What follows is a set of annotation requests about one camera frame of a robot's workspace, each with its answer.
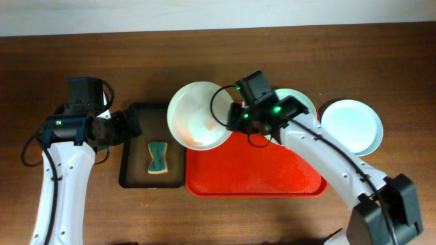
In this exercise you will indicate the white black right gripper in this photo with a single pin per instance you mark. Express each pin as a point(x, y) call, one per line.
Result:
point(234, 118)

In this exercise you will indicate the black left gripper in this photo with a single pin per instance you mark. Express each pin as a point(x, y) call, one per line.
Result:
point(127, 122)

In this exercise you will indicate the light green plate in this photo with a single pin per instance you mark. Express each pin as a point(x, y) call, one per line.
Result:
point(284, 92)

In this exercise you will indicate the white plate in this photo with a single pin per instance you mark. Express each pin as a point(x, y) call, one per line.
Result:
point(197, 115)

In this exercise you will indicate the green yellow sponge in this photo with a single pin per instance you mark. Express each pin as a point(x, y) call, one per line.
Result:
point(158, 163)

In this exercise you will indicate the light blue plate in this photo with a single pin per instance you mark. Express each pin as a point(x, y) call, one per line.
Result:
point(355, 125)

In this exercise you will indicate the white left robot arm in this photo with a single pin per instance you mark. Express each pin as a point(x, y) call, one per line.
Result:
point(69, 147)

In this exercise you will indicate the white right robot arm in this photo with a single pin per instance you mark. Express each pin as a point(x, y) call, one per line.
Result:
point(384, 210)

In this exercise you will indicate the dark brown tray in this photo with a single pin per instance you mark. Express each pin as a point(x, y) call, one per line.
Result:
point(150, 118)

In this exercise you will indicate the red plastic tray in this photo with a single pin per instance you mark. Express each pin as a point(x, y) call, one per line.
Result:
point(238, 169)

